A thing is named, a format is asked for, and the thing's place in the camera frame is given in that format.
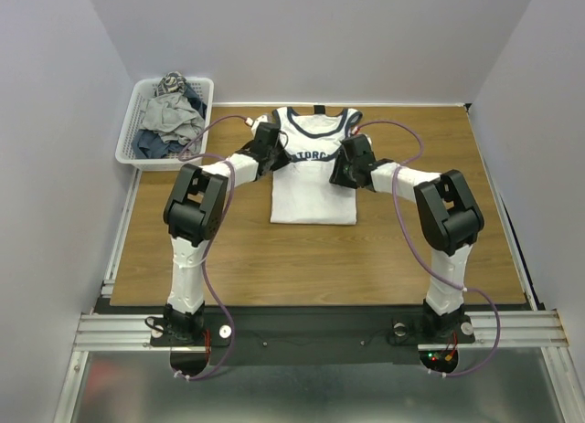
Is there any white printed tank top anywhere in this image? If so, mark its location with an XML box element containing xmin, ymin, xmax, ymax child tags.
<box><xmin>270</xmin><ymin>107</ymin><xmax>363</xmax><ymax>226</ymax></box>

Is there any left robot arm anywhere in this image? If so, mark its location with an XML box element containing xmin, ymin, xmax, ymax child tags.
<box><xmin>159</xmin><ymin>122</ymin><xmax>291</xmax><ymax>344</ymax></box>

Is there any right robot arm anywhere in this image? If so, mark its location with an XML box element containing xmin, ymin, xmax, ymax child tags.
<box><xmin>330</xmin><ymin>135</ymin><xmax>484</xmax><ymax>341</ymax></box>

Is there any grey tank top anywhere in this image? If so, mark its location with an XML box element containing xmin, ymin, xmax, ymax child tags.
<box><xmin>139</xmin><ymin>93</ymin><xmax>206</xmax><ymax>148</ymax></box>

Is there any patterned dark tank top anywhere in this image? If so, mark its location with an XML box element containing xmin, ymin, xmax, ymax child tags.
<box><xmin>154</xmin><ymin>71</ymin><xmax>187</xmax><ymax>97</ymax></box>

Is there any navy blue tank top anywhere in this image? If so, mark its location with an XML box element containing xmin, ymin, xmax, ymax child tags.
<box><xmin>132</xmin><ymin>130</ymin><xmax>184</xmax><ymax>159</ymax></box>

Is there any white plastic basket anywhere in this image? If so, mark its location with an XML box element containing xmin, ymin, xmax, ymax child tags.
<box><xmin>115</xmin><ymin>72</ymin><xmax>214</xmax><ymax>171</ymax></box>

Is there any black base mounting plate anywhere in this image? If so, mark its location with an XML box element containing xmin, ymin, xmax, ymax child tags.
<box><xmin>150</xmin><ymin>305</ymin><xmax>477</xmax><ymax>366</ymax></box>

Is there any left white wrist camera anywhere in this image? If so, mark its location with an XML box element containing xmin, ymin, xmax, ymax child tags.
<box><xmin>245</xmin><ymin>114</ymin><xmax>271</xmax><ymax>135</ymax></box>

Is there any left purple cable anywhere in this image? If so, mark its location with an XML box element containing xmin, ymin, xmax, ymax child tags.
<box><xmin>175</xmin><ymin>115</ymin><xmax>255</xmax><ymax>382</ymax></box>

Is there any aluminium frame rail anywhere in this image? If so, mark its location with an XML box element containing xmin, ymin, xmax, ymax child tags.
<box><xmin>74</xmin><ymin>312</ymin><xmax>159</xmax><ymax>351</ymax></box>

